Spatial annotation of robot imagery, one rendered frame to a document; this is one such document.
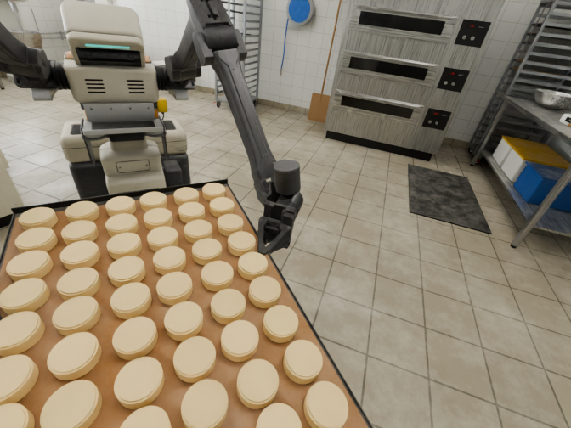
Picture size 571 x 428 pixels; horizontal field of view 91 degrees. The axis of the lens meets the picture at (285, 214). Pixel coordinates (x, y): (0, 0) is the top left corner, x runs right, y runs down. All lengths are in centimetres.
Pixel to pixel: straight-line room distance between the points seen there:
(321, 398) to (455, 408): 136
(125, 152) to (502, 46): 465
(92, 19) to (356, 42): 314
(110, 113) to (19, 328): 88
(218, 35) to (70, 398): 70
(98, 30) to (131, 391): 100
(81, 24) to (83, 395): 100
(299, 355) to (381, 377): 123
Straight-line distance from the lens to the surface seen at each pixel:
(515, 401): 193
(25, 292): 52
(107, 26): 116
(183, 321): 43
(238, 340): 41
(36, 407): 45
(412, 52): 390
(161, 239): 53
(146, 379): 40
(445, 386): 175
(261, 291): 45
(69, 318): 47
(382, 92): 394
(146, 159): 133
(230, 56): 76
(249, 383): 39
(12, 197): 255
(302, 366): 40
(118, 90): 124
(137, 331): 43
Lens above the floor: 135
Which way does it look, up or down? 35 degrees down
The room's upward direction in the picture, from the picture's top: 8 degrees clockwise
